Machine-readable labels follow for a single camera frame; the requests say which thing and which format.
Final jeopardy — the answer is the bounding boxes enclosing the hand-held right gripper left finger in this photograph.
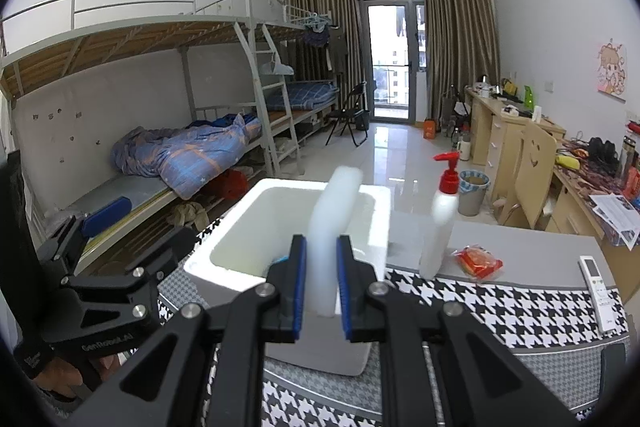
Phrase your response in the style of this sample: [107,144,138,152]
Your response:
[65,234,307,427]

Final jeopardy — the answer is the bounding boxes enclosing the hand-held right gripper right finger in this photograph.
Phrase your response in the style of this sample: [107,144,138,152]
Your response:
[336,234,581,427]

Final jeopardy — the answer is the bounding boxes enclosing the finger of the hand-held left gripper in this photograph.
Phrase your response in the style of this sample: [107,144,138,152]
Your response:
[36,196,134,280]
[59,226,200,327]

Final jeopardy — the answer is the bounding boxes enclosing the white foam box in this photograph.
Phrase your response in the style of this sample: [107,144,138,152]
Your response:
[183,178,392,377]

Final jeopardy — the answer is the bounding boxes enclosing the white foam sheet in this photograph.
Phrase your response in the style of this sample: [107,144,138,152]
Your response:
[306,165,364,319]

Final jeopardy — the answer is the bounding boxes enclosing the person's left hand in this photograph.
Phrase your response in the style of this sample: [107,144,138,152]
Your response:
[36,357,87,404]

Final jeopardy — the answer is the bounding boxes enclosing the beige cloth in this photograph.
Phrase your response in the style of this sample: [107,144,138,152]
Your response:
[167,202,211,233]

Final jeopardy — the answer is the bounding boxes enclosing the red cloth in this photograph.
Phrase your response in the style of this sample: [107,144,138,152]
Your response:
[220,169,249,200]

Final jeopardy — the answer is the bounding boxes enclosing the white pump bottle red top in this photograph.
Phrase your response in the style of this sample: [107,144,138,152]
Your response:
[419,152,461,280]

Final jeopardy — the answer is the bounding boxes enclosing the blue checked quilt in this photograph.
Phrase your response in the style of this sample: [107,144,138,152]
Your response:
[111,113,263,201]

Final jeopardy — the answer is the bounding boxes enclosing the red snack packet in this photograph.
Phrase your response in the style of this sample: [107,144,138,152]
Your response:
[452,245,504,283]

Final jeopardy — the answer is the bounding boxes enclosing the houndstooth table mat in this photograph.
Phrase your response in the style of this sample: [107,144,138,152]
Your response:
[157,217,633,427]

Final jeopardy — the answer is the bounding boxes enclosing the grey waste bin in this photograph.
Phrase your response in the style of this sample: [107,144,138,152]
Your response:
[458,170,491,216]

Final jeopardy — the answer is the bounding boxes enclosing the white metal bunk bed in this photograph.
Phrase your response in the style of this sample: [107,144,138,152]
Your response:
[245,0,341,142]
[0,0,301,278]

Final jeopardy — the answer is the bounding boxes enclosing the black folding chair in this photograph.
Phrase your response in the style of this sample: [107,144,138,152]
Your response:
[327,82,371,148]

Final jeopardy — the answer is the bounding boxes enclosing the white bed ladder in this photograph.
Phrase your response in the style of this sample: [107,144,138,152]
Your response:
[234,22,301,178]

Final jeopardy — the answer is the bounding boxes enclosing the dark blue plaid blanket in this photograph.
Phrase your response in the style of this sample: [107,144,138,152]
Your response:
[265,80,340,112]

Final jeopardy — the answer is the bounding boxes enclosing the light wooden desk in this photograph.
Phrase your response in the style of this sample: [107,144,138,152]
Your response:
[465,87,568,208]
[547,147,640,268]

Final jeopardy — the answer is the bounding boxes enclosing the black folded stand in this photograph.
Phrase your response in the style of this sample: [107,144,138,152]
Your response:
[442,87,471,132]

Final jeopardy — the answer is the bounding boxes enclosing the wooden chair smiley cutout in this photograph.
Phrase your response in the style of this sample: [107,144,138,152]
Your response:
[495,122,558,230]

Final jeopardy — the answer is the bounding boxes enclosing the glass balcony door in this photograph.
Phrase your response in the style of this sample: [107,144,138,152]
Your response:
[352,0,428,125]

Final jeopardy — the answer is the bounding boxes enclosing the dark hanging clothes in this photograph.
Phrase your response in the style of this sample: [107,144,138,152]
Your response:
[300,24,348,72]

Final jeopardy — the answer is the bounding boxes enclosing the white remote control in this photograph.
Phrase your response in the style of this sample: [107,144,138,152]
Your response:
[578,255,621,334]

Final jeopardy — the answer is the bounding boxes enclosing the colourful desk mat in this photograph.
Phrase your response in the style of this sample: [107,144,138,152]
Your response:
[555,147,640,238]

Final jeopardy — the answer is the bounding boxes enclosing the white paper sheets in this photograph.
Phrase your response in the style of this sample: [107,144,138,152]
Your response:
[589,192,640,250]

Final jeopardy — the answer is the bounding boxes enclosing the dark green phone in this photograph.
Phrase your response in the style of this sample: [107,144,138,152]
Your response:
[599,341,632,410]

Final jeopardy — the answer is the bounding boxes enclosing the black headphones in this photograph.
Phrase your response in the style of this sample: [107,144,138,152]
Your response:
[587,137,619,168]

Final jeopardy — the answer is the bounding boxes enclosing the cluster of toiletry bottles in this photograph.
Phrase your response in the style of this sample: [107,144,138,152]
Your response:
[617,119,640,208]

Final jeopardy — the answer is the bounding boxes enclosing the wall poster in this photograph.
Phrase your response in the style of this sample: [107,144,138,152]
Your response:
[596,38,628,98]

